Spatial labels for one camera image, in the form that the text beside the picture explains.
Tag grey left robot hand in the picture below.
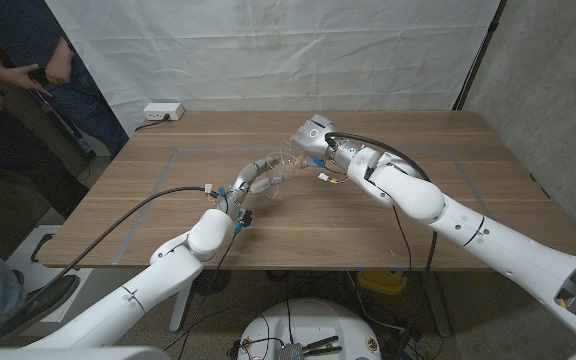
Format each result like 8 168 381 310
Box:
215 154 294 221

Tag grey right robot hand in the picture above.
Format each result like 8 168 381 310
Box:
290 113 354 171

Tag brown sugar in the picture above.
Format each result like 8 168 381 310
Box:
278 153 305 171

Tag clear plastic cup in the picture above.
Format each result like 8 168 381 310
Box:
262 150 299 200
275 137 307 174

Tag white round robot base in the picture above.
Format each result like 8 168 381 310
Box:
237 298 383 360

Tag grey tape outline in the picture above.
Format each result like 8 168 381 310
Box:
112 144 527 269

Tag black round floor fan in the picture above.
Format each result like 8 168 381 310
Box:
192 269 232 296

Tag white backdrop sheet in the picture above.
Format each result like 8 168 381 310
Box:
45 0 503 136

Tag white power strip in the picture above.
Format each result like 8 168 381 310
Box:
143 102 185 122

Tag white table leg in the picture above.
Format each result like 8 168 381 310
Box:
168 279 195 332

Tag yellow box under table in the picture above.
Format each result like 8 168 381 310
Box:
356 268 409 295

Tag small grey box on base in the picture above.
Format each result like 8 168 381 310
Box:
278 342 305 360

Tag black clips on base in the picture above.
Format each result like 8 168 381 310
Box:
301 335 343 357

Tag black backdrop stand pole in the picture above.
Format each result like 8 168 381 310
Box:
450 0 510 112

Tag standing person in blue jeans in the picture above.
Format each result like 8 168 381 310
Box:
0 0 130 157

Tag grey table leg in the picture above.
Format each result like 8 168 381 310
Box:
420 272 453 337

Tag white floor board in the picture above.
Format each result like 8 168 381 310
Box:
6 223 94 321

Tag seated person in dark trousers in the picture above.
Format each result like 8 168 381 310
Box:
0 47 94 236

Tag white robot torso edge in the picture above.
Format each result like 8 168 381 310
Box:
0 345 172 360

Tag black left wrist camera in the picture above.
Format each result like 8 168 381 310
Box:
232 208 254 235

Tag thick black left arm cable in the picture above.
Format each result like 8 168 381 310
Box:
0 186 218 349

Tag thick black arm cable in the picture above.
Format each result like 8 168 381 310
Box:
323 131 439 360
0 186 218 349

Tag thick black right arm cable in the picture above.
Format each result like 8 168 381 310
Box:
323 131 439 360

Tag thin black left wrist cable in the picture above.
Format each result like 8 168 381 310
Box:
175 232 239 360

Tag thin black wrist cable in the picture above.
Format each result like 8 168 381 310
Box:
175 232 239 360
390 204 414 276

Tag black power strip cord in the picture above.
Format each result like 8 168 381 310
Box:
134 115 172 133

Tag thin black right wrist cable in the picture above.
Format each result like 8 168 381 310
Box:
390 204 414 276

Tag black cable on base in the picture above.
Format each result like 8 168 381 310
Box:
284 279 295 346

